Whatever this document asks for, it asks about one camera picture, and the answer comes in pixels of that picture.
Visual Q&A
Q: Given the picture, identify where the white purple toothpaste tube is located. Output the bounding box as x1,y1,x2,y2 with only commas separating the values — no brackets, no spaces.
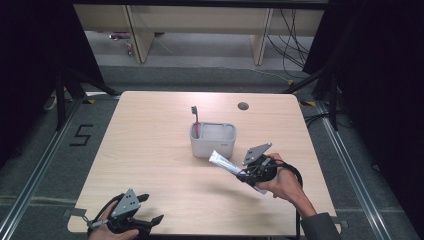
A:
208,149,269,196

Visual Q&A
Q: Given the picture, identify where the pink toothbrush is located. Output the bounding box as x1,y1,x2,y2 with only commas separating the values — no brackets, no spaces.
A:
190,105,202,140

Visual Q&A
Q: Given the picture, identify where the pink item on floor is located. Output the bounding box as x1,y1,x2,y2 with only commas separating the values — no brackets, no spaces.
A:
108,31,131,41

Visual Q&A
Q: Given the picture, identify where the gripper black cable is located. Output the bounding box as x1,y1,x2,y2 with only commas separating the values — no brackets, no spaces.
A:
85,193,125,232
246,157,305,240

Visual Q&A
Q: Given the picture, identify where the person's right hand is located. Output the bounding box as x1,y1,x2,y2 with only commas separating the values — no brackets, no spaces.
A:
264,152,303,202

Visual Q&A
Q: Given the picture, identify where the black curtain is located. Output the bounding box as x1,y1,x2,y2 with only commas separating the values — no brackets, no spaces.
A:
0,0,105,169
302,0,424,231

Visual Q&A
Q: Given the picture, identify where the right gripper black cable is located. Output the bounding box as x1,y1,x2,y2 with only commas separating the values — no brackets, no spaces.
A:
246,157,305,240

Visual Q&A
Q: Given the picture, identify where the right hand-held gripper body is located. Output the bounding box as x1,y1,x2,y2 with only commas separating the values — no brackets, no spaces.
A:
240,142,278,186

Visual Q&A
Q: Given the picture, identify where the metal floor rail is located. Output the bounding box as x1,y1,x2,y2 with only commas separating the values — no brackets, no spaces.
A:
0,98,84,240
315,99,389,240

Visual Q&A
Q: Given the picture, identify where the light wooden desk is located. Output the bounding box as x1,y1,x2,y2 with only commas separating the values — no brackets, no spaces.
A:
73,4,326,66

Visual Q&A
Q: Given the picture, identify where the grey plastic holder box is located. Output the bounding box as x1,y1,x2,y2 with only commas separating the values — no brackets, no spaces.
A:
189,121,238,160

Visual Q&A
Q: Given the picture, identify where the black floor cable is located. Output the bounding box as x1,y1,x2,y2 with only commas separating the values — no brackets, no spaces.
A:
303,112,332,129

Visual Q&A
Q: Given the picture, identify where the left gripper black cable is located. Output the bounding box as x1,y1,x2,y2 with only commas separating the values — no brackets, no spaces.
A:
85,193,125,232

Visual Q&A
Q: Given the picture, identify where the person's left hand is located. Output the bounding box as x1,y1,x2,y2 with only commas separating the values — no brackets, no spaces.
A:
87,209,140,240

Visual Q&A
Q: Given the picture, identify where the hanging black cables bundle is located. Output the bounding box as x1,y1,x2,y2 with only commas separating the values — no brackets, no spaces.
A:
266,8,312,80

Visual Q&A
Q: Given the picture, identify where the black metal stand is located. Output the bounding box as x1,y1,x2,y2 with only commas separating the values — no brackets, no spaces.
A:
282,65,340,132
54,67,122,132

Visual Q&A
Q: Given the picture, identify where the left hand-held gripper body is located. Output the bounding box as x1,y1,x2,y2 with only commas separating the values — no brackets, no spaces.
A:
96,188,152,236

